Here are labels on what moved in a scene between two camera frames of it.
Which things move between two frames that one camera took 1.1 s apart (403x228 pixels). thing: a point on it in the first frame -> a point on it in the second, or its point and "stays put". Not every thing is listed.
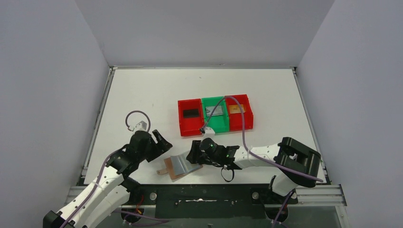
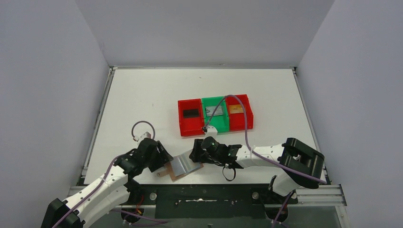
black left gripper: [155, 146] -> [162, 154]
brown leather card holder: [177, 166] stays put
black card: [189, 113] stays put
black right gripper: [195, 156] stays put
